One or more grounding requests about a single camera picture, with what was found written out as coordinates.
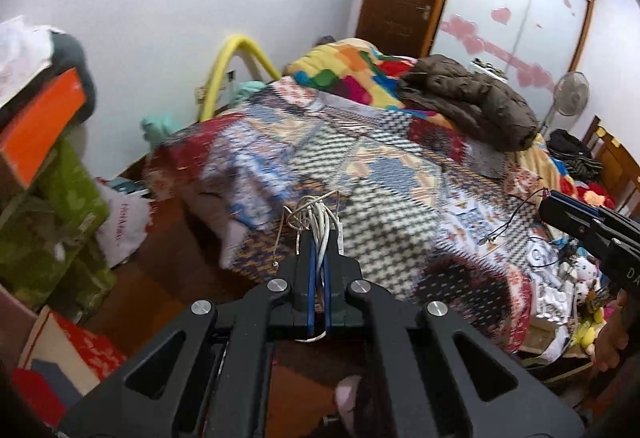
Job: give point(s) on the wooden headboard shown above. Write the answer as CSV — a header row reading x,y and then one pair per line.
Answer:
x,y
617,168

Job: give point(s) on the green leaf-print gift bag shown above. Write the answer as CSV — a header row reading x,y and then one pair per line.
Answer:
x,y
70,188
55,263

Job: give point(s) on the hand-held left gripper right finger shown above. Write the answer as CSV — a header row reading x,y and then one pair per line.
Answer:
x,y
329,288

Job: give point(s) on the yellow plush toy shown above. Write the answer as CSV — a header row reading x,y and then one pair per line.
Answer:
x,y
585,338

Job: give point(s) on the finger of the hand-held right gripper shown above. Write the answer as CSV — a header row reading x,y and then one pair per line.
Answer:
x,y
590,210
575,225

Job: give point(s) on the red floral box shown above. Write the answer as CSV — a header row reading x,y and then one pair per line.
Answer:
x,y
75,343

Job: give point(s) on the white standing fan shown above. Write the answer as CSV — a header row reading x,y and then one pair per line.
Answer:
x,y
572,93

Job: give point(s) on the red plush toy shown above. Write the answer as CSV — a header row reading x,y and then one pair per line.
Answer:
x,y
595,193

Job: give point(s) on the brown padded jacket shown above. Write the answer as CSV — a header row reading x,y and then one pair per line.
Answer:
x,y
465,93

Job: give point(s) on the pink cardboard box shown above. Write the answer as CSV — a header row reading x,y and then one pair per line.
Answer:
x,y
15,323

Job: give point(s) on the colourful block quilt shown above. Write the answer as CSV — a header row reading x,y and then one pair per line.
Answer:
x,y
340,68

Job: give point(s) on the yellow foam tube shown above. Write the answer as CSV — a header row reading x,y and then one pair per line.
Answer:
x,y
215,73

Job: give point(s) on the patterned patchwork blanket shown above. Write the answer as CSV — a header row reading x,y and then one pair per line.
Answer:
x,y
375,178

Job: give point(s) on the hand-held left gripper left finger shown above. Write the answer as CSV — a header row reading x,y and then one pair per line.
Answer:
x,y
311,278

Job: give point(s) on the pink slipper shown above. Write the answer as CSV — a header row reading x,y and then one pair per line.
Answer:
x,y
347,395

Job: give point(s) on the crumpled white plastic sheet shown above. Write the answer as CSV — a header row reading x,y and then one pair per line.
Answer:
x,y
20,53

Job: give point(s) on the teal cloth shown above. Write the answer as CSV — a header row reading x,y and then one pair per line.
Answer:
x,y
160,125

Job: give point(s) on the white plush toy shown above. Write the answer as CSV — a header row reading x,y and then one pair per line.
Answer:
x,y
585,275

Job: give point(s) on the person's right hand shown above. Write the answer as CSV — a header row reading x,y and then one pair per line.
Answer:
x,y
612,343

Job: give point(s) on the white printed plastic bag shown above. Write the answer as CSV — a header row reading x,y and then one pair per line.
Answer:
x,y
122,228

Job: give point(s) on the dark clothes pile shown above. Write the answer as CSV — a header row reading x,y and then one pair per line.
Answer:
x,y
570,148

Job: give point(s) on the orange box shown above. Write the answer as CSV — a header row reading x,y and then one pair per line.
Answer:
x,y
40,133

